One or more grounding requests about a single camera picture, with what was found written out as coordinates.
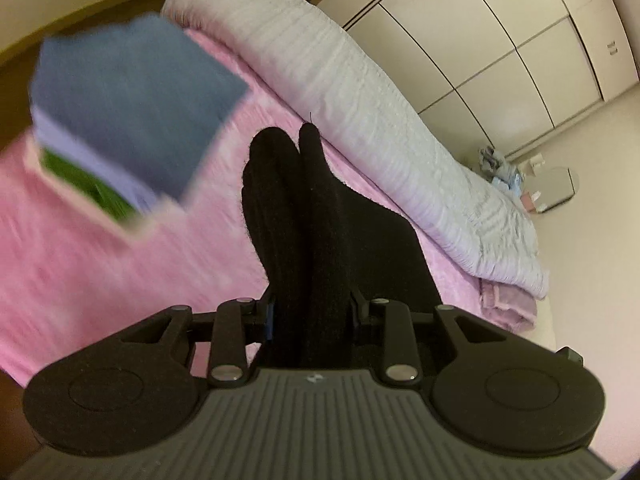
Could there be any purple pillow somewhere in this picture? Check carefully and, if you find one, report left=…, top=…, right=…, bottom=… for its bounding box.
left=479, top=278, right=539, bottom=332

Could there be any black buttoned cardigan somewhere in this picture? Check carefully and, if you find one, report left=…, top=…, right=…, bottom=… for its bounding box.
left=241, top=123, right=445, bottom=368

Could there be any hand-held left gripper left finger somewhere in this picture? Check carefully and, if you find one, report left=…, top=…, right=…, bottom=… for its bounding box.
left=120, top=297, right=277, bottom=389

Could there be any white padded headboard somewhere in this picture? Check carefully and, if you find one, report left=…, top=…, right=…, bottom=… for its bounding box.
left=524, top=292, right=560, bottom=353

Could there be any oval mirror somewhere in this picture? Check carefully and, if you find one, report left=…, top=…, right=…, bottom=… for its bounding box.
left=536, top=167, right=580, bottom=212

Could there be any green folded garment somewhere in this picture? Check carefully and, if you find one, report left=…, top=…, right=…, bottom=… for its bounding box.
left=40, top=149, right=140, bottom=226

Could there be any stack of folded clothes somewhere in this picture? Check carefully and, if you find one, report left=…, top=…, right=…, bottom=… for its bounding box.
left=29, top=12, right=251, bottom=206

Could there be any pile of blue-grey clothes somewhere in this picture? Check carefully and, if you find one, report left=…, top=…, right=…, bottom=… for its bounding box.
left=477, top=145, right=525, bottom=195

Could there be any cream wardrobe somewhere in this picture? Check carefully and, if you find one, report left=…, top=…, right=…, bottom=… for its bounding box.
left=314, top=0, right=640, bottom=161

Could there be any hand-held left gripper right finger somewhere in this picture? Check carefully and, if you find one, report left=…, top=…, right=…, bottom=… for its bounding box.
left=349, top=287, right=483, bottom=387

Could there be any lavender folded garment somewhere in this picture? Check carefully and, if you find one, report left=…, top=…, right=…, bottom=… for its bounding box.
left=31, top=107, right=173, bottom=217

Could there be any grey striped quilt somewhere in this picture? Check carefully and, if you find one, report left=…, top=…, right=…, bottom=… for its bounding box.
left=161, top=0, right=551, bottom=301

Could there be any pink floral blanket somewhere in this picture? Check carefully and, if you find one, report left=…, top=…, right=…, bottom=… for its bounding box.
left=0, top=25, right=496, bottom=388

